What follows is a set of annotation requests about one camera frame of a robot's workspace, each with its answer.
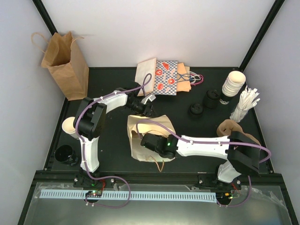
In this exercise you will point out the tall black lid stack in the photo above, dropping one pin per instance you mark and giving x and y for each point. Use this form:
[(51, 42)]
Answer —
[(211, 99)]

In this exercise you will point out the black frame post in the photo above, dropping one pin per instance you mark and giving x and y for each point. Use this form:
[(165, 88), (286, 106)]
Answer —
[(261, 33), (45, 16)]

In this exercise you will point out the black left frame post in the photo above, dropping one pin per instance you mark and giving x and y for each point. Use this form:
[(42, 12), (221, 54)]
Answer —
[(45, 16)]

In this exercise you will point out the small circuit board with LEDs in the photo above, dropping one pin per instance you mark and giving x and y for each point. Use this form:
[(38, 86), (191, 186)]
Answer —
[(94, 193)]

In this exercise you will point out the light blue slotted cable duct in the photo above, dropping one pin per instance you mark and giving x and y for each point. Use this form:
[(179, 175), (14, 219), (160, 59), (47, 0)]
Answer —
[(133, 195)]

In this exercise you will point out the left stack of paper cups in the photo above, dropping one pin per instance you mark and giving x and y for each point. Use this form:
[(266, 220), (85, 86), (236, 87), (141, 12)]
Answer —
[(68, 127)]

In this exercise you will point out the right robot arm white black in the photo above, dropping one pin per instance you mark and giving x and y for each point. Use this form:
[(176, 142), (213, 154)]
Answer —
[(238, 151)]

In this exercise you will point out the white flat paper bag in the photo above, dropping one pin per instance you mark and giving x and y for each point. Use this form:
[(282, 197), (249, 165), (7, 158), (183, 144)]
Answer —
[(144, 68)]

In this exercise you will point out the black right frame post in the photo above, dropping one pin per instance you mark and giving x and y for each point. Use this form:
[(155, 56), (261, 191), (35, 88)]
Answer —
[(261, 33)]

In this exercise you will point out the glass of wrapped stirrers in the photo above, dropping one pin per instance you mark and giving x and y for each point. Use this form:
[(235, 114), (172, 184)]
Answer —
[(248, 100)]

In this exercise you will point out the brown flat paper bag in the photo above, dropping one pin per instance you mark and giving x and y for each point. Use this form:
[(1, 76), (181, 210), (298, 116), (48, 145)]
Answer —
[(183, 83)]

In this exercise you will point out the standing brown paper bag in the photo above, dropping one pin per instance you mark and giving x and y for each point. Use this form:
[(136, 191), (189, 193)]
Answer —
[(66, 63)]

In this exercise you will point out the blue checkered paper bag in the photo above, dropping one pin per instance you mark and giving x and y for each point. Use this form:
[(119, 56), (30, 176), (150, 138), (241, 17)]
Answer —
[(165, 79)]

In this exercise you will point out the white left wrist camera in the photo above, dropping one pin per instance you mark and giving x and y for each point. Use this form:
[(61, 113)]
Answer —
[(148, 98)]

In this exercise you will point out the cream paper bag with handles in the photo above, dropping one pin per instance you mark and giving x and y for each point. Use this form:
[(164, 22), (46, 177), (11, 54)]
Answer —
[(136, 127)]

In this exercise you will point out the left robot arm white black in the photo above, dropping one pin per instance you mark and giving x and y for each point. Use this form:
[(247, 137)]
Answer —
[(89, 123)]

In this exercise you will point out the stack of white paper cups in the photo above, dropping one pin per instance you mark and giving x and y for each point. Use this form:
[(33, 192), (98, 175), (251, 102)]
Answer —
[(232, 86)]

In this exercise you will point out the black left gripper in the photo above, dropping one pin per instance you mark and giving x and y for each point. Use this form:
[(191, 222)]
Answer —
[(148, 113)]

